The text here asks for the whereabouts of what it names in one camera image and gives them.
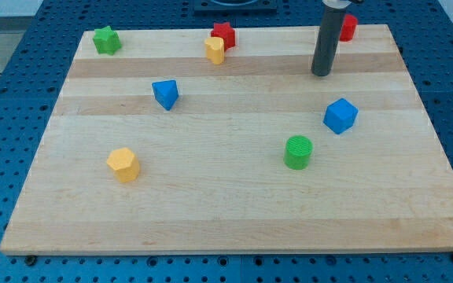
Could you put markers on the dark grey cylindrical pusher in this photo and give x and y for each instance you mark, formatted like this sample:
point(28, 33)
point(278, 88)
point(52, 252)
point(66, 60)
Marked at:
point(328, 36)

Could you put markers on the yellow heart block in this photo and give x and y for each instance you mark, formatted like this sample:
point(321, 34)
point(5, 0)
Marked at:
point(214, 49)

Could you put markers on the wooden board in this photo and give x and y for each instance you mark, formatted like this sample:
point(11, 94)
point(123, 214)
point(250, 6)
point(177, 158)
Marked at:
point(212, 178)

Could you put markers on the red cylinder block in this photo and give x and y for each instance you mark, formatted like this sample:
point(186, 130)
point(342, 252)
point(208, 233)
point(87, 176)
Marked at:
point(348, 28)

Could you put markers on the blue cube block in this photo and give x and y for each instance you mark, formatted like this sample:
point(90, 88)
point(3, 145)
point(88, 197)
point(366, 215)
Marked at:
point(340, 116)

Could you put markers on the red star block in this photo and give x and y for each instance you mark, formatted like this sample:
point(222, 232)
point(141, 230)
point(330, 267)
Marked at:
point(225, 32)

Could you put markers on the green cylinder block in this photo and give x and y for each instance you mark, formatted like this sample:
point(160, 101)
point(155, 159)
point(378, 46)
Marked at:
point(298, 150)

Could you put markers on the blue triangle block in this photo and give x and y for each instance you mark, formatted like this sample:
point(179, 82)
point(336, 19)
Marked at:
point(166, 93)

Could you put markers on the green star block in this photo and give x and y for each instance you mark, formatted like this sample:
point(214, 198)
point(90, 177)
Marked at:
point(106, 40)

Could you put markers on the yellow hexagon block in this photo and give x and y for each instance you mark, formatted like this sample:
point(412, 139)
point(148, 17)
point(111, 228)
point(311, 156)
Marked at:
point(124, 164)

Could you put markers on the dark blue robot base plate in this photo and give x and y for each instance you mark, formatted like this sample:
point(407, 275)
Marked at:
point(234, 6)

